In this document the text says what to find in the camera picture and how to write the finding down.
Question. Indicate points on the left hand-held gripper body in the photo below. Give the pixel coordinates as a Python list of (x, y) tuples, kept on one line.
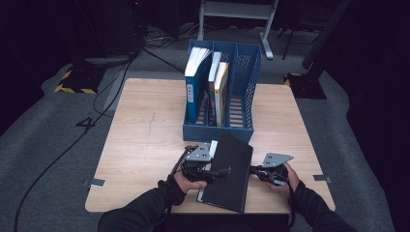
[(193, 169)]

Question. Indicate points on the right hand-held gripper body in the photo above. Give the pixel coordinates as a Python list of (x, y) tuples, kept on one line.
[(275, 175)]

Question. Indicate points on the black book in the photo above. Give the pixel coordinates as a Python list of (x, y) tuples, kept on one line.
[(232, 187)]

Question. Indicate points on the blue book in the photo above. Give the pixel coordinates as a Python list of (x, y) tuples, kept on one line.
[(195, 93)]

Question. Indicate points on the yellow book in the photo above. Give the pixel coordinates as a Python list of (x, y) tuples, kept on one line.
[(220, 96)]

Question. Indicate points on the red illustrated book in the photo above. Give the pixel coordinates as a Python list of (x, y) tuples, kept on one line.
[(213, 87)]

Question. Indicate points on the blue file rack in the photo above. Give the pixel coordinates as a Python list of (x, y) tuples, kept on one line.
[(245, 74)]

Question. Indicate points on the person's left hand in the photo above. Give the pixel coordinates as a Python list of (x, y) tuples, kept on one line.
[(187, 186)]

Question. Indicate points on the person's right hand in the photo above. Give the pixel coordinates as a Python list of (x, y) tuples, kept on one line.
[(291, 185)]

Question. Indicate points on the yellow black striped base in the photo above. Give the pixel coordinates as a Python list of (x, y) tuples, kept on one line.
[(306, 87), (80, 80)]

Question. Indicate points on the grey table leg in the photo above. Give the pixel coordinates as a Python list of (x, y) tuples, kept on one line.
[(112, 96)]

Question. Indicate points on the grey floor plate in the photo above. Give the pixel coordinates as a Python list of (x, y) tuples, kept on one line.
[(106, 60)]

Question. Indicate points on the dark slanted pole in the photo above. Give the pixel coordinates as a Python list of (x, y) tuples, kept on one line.
[(325, 32)]

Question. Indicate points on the white metal stand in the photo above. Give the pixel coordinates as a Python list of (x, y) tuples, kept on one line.
[(238, 9)]

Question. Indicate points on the black equipment case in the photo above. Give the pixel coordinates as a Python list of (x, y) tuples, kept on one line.
[(109, 29)]

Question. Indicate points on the metal table bracket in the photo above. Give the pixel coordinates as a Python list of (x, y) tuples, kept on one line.
[(322, 179), (95, 183)]

